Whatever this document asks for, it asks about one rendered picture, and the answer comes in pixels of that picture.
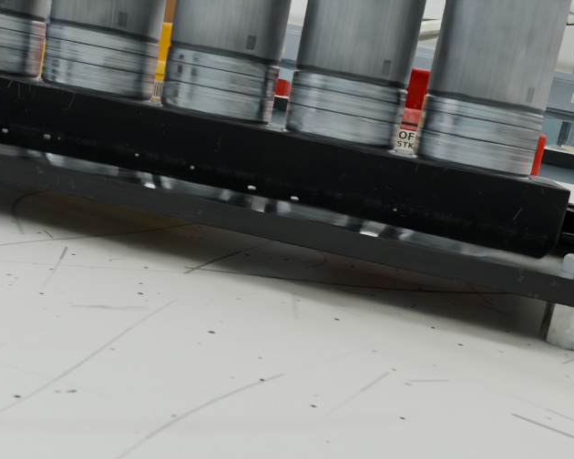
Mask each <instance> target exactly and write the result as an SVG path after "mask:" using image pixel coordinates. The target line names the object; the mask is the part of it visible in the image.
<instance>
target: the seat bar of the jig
mask: <svg viewBox="0 0 574 459"><path fill-rule="evenodd" d="M38 78H39V79H33V78H25V77H19V76H8V75H1V74H0V124H2V125H6V126H10V127H15V128H22V129H27V130H32V131H35V132H40V133H45V134H48V135H53V136H58V137H62V138H70V139H74V140H78V141H83V142H87V143H92V144H96V145H100V146H105V147H110V148H117V149H122V150H126V151H130V152H135V153H139V154H143V155H148V156H152V157H156V158H164V159H169V160H173V161H178V162H182V163H186V164H191V165H195V166H200V167H204V168H212V169H216V170H220V171H225V172H230V173H233V174H238V175H243V176H246V177H251V178H256V179H263V180H268V181H272V182H277V183H281V184H285V185H290V186H294V187H298V188H303V189H310V190H315V191H320V192H323V193H328V194H333V195H337V196H341V197H346V198H350V199H358V200H362V201H367V202H371V203H375V204H380V205H384V206H388V207H393V208H398V209H405V210H410V211H414V212H418V213H423V214H427V215H431V216H436V217H440V218H445V219H452V220H457V221H461V222H465V223H470V224H475V225H478V226H483V227H488V228H491V229H496V230H504V231H508V232H513V233H517V234H521V235H526V236H530V237H535V238H539V239H543V240H552V241H556V242H559V236H560V232H561V229H562V225H563V221H564V219H565V215H566V211H567V207H568V204H569V197H570V193H571V191H570V190H569V189H567V188H564V187H563V186H561V185H559V184H558V183H556V182H554V181H553V180H551V179H549V178H542V177H538V176H533V175H528V178H529V179H523V178H511V177H505V176H500V175H495V174H489V173H485V172H480V171H475V170H471V169H466V168H459V167H454V166H449V165H446V164H442V163H437V162H434V161H430V160H426V159H422V158H417V157H414V156H411V155H413V154H414V151H409V150H404V149H400V148H394V151H395V152H390V151H382V150H376V149H370V148H360V147H355V146H350V145H345V144H340V143H335V142H331V141H326V140H321V139H317V138H309V137H306V136H302V135H298V134H294V133H291V132H287V131H284V130H283V129H285V126H283V125H278V124H273V123H269V122H268V125H269V127H267V126H258V125H252V124H245V123H240V122H234V121H229V120H223V119H218V118H213V117H204V116H200V115H195V114H191V113H186V112H182V111H178V110H174V109H170V108H166V107H161V106H160V104H161V102H160V101H159V100H155V99H149V100H150V101H151V102H145V101H137V100H130V99H124V98H118V97H108V96H102V95H97V94H92V93H87V92H82V91H77V90H73V89H68V88H63V87H56V86H51V85H48V84H44V83H41V82H40V81H42V80H43V79H42V78H41V77H40V76H39V77H38Z"/></svg>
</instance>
